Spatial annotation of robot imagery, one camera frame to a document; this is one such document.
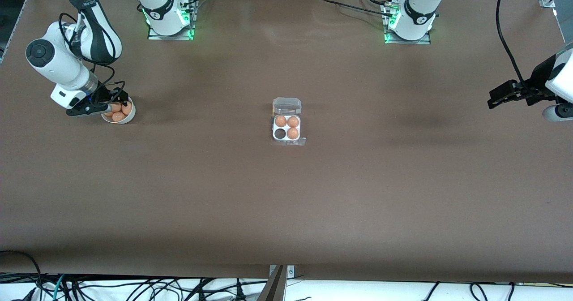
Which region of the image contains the clear plastic egg box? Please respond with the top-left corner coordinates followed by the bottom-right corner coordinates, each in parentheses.
top-left (272, 97), bottom-right (303, 143)

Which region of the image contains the white bowl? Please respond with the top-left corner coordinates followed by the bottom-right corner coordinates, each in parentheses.
top-left (101, 97), bottom-right (136, 125)

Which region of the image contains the silver table edge bracket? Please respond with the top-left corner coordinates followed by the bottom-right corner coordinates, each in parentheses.
top-left (269, 265), bottom-right (295, 280)

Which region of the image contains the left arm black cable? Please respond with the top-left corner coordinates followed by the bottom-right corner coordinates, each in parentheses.
top-left (496, 0), bottom-right (538, 91)

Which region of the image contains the white lower board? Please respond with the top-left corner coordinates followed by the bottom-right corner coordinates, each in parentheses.
top-left (0, 276), bottom-right (573, 301)

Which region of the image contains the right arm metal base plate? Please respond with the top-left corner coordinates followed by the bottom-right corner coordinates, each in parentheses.
top-left (148, 0), bottom-right (197, 41)

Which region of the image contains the dark metal beam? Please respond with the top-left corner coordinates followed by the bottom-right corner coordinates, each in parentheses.
top-left (257, 265), bottom-right (287, 301)

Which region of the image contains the black looped floor cable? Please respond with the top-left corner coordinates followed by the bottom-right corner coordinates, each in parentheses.
top-left (0, 250), bottom-right (43, 301)

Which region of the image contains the teal cable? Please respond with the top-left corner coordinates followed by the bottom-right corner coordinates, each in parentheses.
top-left (53, 274), bottom-right (67, 301)

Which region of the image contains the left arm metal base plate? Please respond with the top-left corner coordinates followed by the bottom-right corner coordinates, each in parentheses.
top-left (383, 1), bottom-right (432, 45)

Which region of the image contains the thin black base cable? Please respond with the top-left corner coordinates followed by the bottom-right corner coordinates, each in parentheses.
top-left (319, 0), bottom-right (391, 17)

